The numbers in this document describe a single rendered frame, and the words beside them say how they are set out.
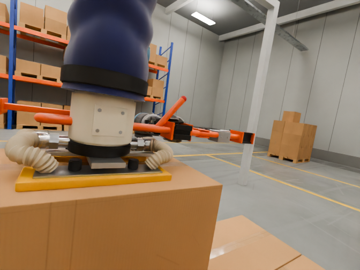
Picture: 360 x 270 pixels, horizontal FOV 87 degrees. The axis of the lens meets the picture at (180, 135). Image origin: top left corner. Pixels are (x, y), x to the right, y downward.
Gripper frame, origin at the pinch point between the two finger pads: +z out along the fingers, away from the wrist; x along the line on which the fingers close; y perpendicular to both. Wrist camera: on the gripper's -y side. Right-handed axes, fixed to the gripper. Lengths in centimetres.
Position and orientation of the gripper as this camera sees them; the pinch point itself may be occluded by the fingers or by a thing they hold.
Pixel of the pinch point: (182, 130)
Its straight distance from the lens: 70.5
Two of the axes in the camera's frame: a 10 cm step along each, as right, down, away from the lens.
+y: -8.4, -0.5, -5.4
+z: 5.3, 1.6, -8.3
